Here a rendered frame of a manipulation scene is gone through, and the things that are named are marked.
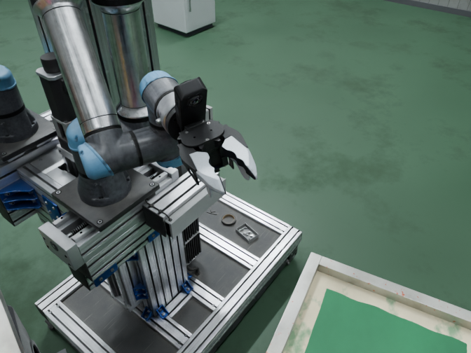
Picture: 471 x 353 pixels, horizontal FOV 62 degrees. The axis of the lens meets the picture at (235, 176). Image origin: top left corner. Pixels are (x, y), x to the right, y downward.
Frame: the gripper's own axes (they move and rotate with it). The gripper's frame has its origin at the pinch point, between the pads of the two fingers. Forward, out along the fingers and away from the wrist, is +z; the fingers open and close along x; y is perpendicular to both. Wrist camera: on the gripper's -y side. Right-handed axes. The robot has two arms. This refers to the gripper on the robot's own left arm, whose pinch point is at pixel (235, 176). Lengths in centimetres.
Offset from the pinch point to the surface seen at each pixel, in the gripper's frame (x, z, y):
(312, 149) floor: -144, -171, 190
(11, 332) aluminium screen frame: 44, -15, 27
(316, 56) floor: -262, -323, 207
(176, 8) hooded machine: -145, -466, 155
